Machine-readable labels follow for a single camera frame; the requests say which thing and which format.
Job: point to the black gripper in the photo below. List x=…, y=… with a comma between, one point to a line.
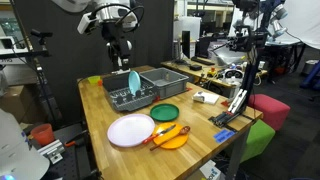
x=115, y=35

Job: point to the dark green plate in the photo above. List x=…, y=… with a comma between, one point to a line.
x=164, y=112

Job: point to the silver blue background robot arm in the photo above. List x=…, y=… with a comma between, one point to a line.
x=278, y=20

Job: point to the light blue plate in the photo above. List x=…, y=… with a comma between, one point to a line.
x=134, y=83

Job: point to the large lilac plate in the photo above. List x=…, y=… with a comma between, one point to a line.
x=130, y=130

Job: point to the orange plate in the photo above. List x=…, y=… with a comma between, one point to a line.
x=175, y=141

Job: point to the small orange object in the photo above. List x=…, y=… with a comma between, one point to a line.
x=100, y=82

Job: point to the yellow green cup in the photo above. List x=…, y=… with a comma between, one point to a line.
x=94, y=80

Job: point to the black backdrop curtain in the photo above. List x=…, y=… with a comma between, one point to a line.
x=66, y=66

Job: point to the small red marker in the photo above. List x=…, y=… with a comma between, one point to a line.
x=156, y=99
x=189, y=89

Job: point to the grey plastic bin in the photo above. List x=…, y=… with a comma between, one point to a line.
x=166, y=87

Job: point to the wooden background desk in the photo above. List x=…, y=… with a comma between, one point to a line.
x=180, y=67

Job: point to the black computer monitor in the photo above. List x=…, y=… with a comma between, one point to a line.
x=186, y=43

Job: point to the black power adapter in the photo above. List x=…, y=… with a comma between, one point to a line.
x=195, y=67

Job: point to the white plastic container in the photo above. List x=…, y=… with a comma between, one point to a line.
x=191, y=28

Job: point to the black keyboard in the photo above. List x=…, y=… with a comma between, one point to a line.
x=202, y=61

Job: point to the colourful toy figure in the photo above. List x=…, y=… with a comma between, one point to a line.
x=211, y=72

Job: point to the small white box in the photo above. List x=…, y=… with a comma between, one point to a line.
x=206, y=97

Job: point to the wooden spoon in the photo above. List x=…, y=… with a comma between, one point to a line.
x=184, y=130

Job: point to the clear plastic tub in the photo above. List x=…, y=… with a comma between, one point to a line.
x=226, y=55

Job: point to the red cup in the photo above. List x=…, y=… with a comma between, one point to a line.
x=42, y=135

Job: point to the white equipment case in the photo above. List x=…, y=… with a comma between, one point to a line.
x=10, y=50

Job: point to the cardboard box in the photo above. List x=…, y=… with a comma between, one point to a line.
x=16, y=101

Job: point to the black perforated workbench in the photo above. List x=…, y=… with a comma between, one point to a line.
x=76, y=163

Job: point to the white round device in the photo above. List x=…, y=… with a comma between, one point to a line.
x=233, y=75

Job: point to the blue tape patch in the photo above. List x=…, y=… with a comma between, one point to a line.
x=224, y=136

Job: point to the white domed device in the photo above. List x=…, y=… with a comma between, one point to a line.
x=20, y=150

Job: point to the white blue printed box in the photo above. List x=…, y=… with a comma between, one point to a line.
x=211, y=171

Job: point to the grey table leg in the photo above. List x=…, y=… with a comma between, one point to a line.
x=236, y=156

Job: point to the pink cube stool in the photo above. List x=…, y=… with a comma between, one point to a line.
x=270, y=110

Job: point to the green cube stool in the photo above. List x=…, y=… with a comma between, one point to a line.
x=260, y=140

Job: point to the white fabric sheet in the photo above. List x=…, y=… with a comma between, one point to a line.
x=305, y=20

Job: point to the grey trash can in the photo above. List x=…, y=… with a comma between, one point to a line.
x=310, y=66

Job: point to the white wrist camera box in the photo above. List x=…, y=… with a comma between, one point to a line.
x=86, y=23

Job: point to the black camera on tripod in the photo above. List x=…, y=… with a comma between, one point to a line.
x=41, y=34

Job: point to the aluminium bracket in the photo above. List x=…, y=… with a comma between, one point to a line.
x=51, y=150

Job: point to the black clamped camera stand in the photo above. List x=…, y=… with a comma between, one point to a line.
x=248, y=80

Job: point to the blue metal frame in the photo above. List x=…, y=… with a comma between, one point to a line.
x=311, y=78

